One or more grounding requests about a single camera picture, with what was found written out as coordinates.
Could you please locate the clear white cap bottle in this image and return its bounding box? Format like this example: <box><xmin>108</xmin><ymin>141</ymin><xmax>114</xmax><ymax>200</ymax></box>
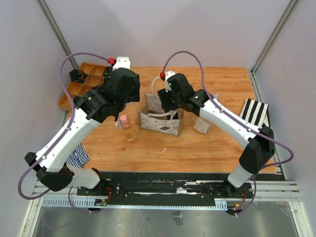
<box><xmin>193</xmin><ymin>117</ymin><xmax>213</xmax><ymax>135</ymax></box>

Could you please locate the pink cap peach bottle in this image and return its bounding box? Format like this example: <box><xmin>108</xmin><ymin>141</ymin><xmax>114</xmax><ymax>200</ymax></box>
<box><xmin>116</xmin><ymin>115</ymin><xmax>134</xmax><ymax>142</ymax></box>

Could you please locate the printed canvas tote bag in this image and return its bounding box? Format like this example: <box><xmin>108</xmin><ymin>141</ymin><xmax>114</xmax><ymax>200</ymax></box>
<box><xmin>138</xmin><ymin>78</ymin><xmax>184</xmax><ymax>137</ymax></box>

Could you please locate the black white striped cloth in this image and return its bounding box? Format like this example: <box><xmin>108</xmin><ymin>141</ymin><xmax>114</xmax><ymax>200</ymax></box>
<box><xmin>239</xmin><ymin>99</ymin><xmax>271</xmax><ymax>127</ymax></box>

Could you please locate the blue white striped cloth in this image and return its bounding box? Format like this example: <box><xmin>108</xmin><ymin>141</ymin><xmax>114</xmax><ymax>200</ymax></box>
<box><xmin>66</xmin><ymin>144</ymin><xmax>90</xmax><ymax>168</ymax></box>

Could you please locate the dark blue cap amber bottle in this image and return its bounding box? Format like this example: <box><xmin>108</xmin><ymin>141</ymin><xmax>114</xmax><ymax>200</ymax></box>
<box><xmin>166</xmin><ymin>111</ymin><xmax>179</xmax><ymax>120</ymax></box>

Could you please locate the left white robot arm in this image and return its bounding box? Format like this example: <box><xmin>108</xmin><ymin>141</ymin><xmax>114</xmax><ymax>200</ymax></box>
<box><xmin>25</xmin><ymin>57</ymin><xmax>140</xmax><ymax>196</ymax></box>

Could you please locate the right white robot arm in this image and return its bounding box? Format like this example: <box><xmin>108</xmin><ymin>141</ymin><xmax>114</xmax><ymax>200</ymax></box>
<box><xmin>158</xmin><ymin>71</ymin><xmax>275</xmax><ymax>198</ymax></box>

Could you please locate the wooden compartment tray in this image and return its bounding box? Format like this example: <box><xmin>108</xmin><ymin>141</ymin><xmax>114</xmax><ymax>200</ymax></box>
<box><xmin>67</xmin><ymin>63</ymin><xmax>106</xmax><ymax>99</ymax></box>

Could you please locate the black orange rolled sock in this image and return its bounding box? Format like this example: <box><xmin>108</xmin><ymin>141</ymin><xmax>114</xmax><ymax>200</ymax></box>
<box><xmin>69</xmin><ymin>69</ymin><xmax>88</xmax><ymax>83</ymax></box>

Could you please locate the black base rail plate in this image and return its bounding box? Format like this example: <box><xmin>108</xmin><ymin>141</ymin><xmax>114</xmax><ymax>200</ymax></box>
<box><xmin>77</xmin><ymin>171</ymin><xmax>254</xmax><ymax>198</ymax></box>

